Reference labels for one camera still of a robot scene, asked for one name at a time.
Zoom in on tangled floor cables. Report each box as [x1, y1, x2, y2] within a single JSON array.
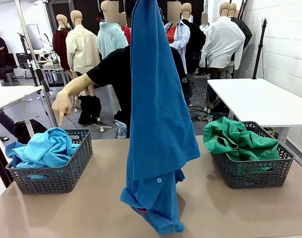
[[194, 105, 215, 124]]

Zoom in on person's right forearm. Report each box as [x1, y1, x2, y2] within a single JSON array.
[[64, 73, 94, 98]]

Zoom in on mannequin in white shirt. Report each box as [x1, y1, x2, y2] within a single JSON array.
[[200, 1, 246, 80]]

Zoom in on mannequin in pale blue sweater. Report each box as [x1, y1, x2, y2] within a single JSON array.
[[96, 0, 129, 112]]

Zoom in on background metal workbench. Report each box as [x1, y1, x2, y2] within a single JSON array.
[[33, 51, 67, 87]]

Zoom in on mannequin in black coat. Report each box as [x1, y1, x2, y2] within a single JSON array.
[[182, 2, 206, 75]]

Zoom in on mannequin in black jacket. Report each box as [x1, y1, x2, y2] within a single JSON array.
[[230, 2, 253, 50]]

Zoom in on person in black t-shirt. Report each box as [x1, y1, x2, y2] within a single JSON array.
[[86, 46, 193, 139]]

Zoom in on black tripod stand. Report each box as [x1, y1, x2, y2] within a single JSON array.
[[252, 17, 269, 80]]

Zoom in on large white table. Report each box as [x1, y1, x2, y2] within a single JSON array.
[[207, 78, 302, 128]]

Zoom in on blue denim jeans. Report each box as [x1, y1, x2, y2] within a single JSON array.
[[115, 120, 128, 139]]

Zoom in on white side table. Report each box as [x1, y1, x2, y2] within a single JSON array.
[[0, 85, 43, 114]]

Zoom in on person's right hand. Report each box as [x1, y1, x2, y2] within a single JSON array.
[[51, 90, 73, 127]]

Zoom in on grey woven-pattern plastic basket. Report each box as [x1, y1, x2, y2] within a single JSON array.
[[6, 128, 94, 194], [210, 120, 296, 189]]

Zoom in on black duffel bag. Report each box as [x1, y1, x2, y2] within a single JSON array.
[[211, 101, 231, 119]]

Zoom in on black backpack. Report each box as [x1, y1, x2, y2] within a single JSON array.
[[13, 119, 48, 145]]

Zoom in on mannequin in cream jacket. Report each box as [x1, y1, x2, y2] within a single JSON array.
[[66, 9, 102, 111]]

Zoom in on slanted metal pole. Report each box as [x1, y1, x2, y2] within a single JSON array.
[[14, 0, 59, 129]]

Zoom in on mannequin in red top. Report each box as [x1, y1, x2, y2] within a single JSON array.
[[120, 12, 132, 46]]

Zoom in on thin black light stand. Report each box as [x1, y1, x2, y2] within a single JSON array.
[[17, 32, 40, 87]]

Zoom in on white board panel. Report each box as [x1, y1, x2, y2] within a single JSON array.
[[25, 23, 42, 50]]

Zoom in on bystander in black clothes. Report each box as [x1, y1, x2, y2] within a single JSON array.
[[0, 29, 9, 82]]

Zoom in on mannequin in maroon top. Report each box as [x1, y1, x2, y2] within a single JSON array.
[[52, 14, 72, 75]]

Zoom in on black trousers on mannequin legs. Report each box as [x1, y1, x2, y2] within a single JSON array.
[[78, 95, 102, 125]]

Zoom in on bystander in light blue shirt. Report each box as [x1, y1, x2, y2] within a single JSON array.
[[165, 2, 191, 75]]

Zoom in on dark blue polo shirt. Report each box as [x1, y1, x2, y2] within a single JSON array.
[[120, 0, 201, 238]]

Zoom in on light blue terry garment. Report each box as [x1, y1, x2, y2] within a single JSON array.
[[12, 127, 80, 170]]

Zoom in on green cotton garment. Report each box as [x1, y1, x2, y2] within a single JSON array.
[[202, 116, 282, 172]]

